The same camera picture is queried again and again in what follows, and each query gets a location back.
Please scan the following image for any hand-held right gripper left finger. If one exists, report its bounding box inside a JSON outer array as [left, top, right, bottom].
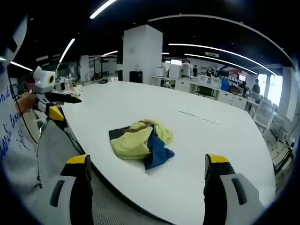
[[30, 154, 93, 225]]

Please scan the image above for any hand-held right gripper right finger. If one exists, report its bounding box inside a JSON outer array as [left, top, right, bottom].
[[203, 153, 266, 225]]

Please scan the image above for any yellow and blue garment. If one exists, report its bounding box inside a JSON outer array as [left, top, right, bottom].
[[108, 119, 175, 171]]

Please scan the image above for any person's left hand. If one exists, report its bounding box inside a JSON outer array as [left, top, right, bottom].
[[15, 92, 38, 115]]

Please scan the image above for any ceiling light strip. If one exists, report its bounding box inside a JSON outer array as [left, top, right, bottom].
[[58, 38, 76, 64], [89, 0, 118, 20], [9, 61, 34, 72], [168, 43, 258, 75]]

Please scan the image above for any grey mesh chair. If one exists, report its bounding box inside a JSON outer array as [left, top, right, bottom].
[[35, 118, 169, 225]]

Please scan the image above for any person in white shirt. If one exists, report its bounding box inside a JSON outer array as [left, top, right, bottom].
[[0, 14, 40, 202]]

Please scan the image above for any black cabinet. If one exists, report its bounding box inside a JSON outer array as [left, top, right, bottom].
[[129, 70, 143, 84]]

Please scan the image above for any white office chair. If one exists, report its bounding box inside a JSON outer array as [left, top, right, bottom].
[[248, 90, 282, 132]]

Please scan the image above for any white storage cabinet row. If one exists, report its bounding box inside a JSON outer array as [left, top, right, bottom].
[[150, 75, 249, 111]]

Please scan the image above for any white box appliance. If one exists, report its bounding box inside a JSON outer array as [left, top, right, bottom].
[[168, 65, 182, 79]]

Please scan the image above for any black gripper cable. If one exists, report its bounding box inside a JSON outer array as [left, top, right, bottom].
[[15, 99, 39, 144]]

